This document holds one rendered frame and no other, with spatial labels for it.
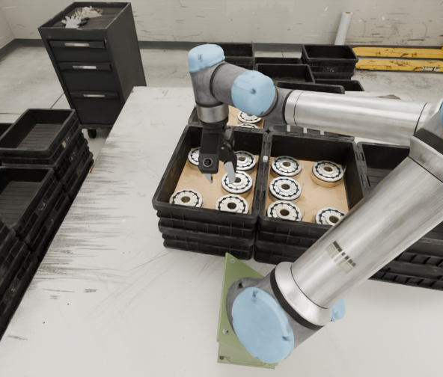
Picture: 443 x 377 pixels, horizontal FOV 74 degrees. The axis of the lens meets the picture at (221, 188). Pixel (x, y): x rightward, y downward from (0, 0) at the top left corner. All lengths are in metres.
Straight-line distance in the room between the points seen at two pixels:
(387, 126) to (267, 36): 3.76
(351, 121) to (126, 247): 0.78
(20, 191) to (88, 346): 1.18
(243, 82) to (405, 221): 0.34
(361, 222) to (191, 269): 0.64
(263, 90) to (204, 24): 3.69
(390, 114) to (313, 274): 0.30
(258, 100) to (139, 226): 0.69
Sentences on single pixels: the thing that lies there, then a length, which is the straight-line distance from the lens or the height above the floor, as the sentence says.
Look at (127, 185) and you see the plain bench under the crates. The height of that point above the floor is 0.70.
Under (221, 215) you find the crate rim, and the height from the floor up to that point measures 0.92.
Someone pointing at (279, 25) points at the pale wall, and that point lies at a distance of 4.26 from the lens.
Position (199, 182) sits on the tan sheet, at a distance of 1.02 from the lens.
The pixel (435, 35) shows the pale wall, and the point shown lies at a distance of 4.91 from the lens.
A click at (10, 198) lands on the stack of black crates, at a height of 0.38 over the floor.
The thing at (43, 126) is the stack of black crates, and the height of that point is 0.49.
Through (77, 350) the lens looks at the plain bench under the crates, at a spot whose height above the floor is 0.70.
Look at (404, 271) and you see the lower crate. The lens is 1.02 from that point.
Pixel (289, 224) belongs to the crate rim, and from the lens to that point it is 0.80.
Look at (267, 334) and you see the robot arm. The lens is 0.51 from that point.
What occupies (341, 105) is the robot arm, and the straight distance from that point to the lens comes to 0.61.
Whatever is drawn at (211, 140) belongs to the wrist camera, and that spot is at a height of 1.12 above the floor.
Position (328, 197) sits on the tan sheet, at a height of 0.83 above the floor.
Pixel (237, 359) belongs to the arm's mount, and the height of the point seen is 0.73.
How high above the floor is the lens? 1.55
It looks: 46 degrees down
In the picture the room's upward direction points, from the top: straight up
